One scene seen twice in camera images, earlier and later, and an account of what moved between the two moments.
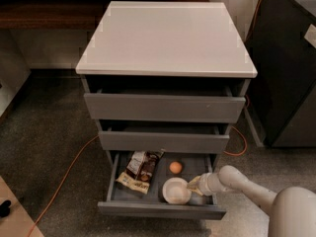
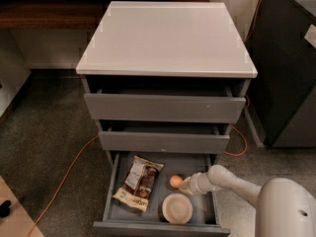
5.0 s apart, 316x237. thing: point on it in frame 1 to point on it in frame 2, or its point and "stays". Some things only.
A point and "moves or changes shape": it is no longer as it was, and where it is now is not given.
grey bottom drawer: [155, 184] moves or changes shape
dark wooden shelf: [71, 12] stays
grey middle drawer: [210, 138] stays
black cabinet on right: [281, 96] stays
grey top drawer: [129, 107] stays
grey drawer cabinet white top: [166, 77] stays
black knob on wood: [5, 208] stays
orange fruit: [175, 167] to [175, 181]
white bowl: [176, 191] to [177, 208]
